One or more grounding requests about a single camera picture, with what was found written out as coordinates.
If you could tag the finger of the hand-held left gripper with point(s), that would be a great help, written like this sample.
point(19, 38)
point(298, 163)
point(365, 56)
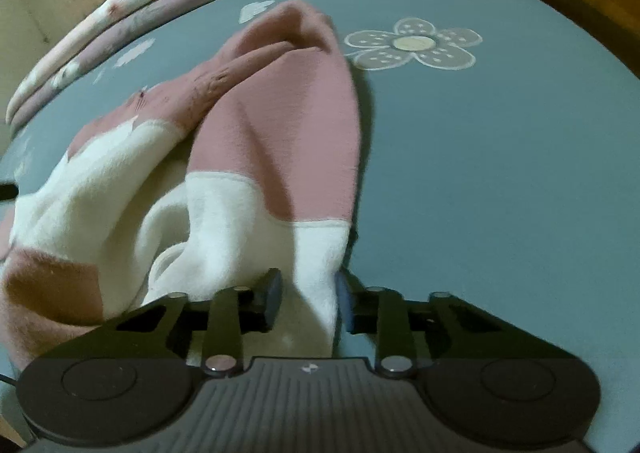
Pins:
point(7, 192)

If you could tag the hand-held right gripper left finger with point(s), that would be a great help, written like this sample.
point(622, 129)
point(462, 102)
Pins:
point(273, 302)

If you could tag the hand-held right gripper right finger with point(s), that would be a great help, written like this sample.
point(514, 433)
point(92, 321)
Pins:
point(345, 304)

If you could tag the pink and white knit sweater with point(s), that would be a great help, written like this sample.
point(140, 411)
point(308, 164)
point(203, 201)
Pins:
point(260, 143)

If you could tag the blue printed bed sheet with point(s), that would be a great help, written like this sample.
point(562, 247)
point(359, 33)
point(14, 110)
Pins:
point(490, 173)

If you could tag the purple floral quilt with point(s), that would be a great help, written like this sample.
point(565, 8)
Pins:
point(150, 10)

